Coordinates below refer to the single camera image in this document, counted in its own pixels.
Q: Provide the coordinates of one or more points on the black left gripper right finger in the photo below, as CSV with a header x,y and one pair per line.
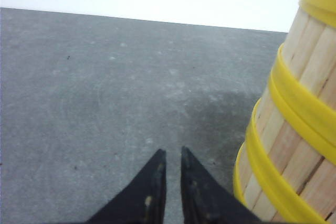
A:
x,y
204,200

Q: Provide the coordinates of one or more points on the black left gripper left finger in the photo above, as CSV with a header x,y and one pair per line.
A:
x,y
143,200

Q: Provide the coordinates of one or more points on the bamboo steamer basket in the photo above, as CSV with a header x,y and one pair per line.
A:
x,y
302,80
247,189
310,175

